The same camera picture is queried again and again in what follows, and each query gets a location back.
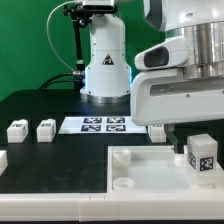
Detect white left fence block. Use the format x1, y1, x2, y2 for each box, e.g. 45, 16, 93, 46
0, 150, 8, 176

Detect white square table top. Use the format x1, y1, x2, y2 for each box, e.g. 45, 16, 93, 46
107, 146, 224, 192

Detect white front fence rail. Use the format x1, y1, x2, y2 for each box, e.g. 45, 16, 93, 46
0, 191, 224, 222

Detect grey camera on mount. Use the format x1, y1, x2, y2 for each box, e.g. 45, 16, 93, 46
82, 0, 116, 13

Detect black cables at base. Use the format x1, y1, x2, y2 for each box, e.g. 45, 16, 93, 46
39, 70, 87, 91

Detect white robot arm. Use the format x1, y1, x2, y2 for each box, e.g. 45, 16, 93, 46
81, 0, 224, 138

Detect white sheet with fiducial markers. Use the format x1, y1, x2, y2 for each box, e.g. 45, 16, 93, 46
59, 116, 146, 134

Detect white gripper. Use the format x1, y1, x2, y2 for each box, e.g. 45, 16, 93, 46
130, 36, 224, 154

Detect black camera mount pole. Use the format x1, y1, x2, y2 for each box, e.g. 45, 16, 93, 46
63, 4, 92, 89

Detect grey cable loop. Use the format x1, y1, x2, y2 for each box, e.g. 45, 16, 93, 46
46, 0, 82, 74

